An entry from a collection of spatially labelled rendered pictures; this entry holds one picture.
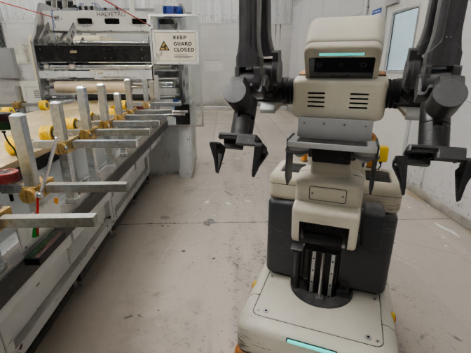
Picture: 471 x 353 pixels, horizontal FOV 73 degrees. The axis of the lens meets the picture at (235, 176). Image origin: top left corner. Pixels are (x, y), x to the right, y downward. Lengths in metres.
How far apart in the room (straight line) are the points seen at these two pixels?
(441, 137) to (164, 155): 3.41
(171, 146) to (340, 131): 3.01
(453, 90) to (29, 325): 1.75
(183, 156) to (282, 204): 2.43
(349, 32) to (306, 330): 1.06
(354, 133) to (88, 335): 1.54
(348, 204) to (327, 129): 0.27
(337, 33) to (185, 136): 2.87
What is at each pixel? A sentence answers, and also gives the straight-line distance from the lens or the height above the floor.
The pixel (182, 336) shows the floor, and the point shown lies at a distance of 1.77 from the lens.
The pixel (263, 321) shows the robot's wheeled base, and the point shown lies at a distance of 1.42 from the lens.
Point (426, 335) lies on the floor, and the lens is 1.99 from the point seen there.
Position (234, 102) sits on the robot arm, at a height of 1.17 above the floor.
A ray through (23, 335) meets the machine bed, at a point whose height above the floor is 0.17.
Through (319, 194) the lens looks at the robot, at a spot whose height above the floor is 0.84.
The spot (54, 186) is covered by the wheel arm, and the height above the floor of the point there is 0.85.
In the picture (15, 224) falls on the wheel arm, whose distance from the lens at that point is 1.08.
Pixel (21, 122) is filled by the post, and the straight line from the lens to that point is 1.22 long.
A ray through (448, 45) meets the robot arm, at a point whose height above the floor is 1.29.
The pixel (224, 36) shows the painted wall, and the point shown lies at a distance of 9.93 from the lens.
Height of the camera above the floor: 1.25
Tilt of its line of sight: 19 degrees down
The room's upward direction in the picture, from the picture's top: straight up
